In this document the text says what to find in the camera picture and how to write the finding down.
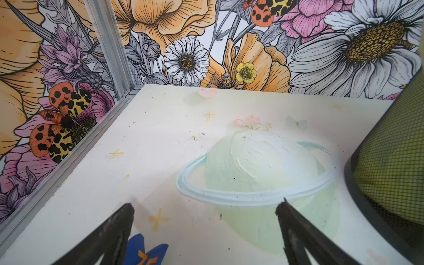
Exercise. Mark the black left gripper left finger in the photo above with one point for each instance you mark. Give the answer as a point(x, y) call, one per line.
point(107, 244)

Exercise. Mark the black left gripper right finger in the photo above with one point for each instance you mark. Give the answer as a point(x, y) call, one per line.
point(301, 238)

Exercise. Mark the black mesh waste bin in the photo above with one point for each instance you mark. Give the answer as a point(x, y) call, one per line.
point(405, 236)

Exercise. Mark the green plastic bin liner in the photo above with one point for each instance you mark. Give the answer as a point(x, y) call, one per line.
point(388, 166)

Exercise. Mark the aluminium frame post left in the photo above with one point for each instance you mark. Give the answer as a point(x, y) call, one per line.
point(105, 24)

